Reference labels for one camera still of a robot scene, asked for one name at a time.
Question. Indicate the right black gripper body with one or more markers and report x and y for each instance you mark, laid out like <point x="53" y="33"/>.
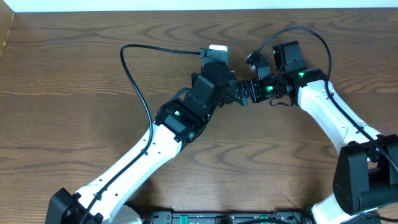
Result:
<point x="267" y="88"/>

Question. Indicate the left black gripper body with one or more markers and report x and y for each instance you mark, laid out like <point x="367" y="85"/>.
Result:
<point x="229" y="93"/>

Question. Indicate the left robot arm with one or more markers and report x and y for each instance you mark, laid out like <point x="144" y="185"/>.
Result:
<point x="178" y="123"/>

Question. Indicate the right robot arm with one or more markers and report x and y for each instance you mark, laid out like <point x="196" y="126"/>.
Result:
<point x="365" y="178"/>

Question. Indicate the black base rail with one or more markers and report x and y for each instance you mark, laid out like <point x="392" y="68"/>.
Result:
<point x="168" y="217"/>

